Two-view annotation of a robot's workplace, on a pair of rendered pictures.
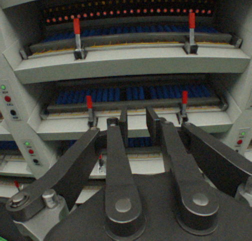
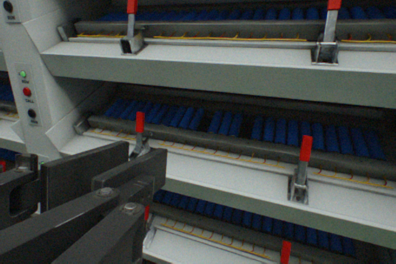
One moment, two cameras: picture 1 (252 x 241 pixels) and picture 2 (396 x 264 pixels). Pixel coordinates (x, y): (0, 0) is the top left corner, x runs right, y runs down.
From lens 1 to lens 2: 0.12 m
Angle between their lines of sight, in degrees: 19
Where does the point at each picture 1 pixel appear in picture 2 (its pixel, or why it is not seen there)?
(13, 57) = (43, 34)
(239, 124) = not seen: outside the picture
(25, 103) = (51, 104)
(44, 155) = not seen: hidden behind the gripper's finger
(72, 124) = not seen: hidden behind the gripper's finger
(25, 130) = (44, 144)
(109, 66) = (170, 71)
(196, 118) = (332, 197)
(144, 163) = (220, 256)
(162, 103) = (264, 149)
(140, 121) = (215, 173)
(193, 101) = (333, 160)
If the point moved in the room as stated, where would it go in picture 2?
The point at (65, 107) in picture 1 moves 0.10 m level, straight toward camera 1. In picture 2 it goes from (112, 123) to (98, 144)
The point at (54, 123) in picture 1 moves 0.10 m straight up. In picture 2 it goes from (90, 143) to (83, 95)
